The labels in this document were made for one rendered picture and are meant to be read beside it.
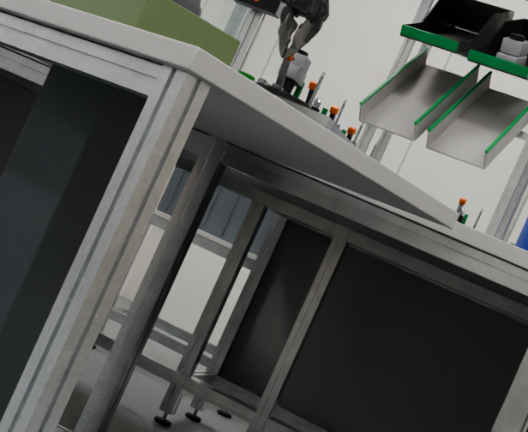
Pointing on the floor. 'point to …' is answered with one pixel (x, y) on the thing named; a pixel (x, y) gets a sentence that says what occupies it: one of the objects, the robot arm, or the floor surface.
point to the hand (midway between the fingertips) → (286, 53)
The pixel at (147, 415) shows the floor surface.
